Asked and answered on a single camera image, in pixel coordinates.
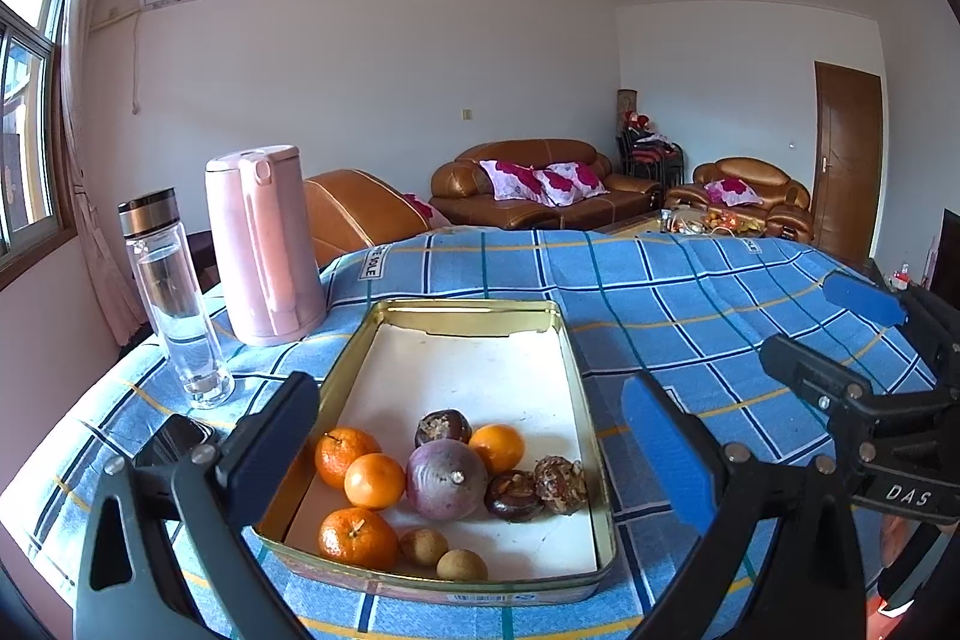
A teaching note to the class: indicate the pink electric kettle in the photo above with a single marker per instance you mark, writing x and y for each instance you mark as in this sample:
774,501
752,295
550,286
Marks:
255,242

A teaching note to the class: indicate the black smartphone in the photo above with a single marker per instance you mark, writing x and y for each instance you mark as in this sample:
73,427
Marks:
176,437

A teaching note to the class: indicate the tall brown floor vase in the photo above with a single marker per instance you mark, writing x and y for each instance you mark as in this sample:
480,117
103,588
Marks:
626,100

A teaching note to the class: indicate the glass bottle with metal lid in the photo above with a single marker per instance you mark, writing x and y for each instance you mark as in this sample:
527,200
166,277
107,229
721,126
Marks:
172,302

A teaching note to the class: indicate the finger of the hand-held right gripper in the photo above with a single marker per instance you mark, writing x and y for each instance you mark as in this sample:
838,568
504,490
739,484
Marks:
810,370
862,299

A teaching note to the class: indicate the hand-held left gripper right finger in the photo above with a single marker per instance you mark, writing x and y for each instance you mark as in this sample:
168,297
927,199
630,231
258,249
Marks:
667,452

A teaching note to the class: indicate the brown leather sofa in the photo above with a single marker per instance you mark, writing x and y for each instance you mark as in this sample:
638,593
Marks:
540,153

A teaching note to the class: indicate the maroon water chestnut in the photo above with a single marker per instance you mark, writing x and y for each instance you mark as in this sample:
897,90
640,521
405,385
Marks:
514,496

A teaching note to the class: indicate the tan longan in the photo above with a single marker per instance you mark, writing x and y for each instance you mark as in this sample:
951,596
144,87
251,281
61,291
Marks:
424,546
461,565

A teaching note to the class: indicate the blue plaid tablecloth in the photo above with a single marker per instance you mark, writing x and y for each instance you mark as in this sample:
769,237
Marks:
712,325

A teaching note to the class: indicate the smooth small orange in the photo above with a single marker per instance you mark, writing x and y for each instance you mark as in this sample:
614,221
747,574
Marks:
496,447
374,480

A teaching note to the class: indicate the cluttered coffee table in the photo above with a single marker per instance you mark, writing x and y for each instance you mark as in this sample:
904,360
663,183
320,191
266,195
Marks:
697,224

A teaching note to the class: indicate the purple passion fruit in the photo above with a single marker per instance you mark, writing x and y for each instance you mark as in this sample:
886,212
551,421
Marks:
446,479

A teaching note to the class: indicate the small stemmed mandarin orange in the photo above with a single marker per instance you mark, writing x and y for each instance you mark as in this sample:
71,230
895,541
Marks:
346,456

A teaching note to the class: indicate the floral pink white pillow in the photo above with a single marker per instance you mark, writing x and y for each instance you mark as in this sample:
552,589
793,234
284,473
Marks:
574,179
514,179
731,190
424,209

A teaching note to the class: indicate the brown leather armchair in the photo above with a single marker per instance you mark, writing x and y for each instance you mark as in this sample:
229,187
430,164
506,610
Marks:
360,205
787,212

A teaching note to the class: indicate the dark wooden side table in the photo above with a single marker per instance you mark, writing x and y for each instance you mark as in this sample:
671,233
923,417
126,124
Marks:
201,250

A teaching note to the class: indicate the large stemmed mandarin orange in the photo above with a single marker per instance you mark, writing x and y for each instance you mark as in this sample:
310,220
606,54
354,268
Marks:
358,537

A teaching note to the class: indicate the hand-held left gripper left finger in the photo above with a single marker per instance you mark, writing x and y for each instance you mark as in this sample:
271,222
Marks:
277,437

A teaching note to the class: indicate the red plush toy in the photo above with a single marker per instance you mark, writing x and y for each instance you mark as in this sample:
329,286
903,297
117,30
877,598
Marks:
637,120

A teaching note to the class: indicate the stack of black chairs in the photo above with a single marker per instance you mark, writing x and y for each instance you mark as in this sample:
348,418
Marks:
652,149

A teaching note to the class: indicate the gold metal tin tray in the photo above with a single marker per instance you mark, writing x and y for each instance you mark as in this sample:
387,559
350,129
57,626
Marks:
465,317

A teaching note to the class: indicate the brown rough water chestnut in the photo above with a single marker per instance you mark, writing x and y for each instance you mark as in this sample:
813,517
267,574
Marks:
559,485

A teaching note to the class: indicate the sliding glass window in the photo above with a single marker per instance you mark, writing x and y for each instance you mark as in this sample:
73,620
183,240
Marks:
22,123

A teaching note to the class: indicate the brown wooden door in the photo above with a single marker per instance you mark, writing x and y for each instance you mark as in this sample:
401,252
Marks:
847,160

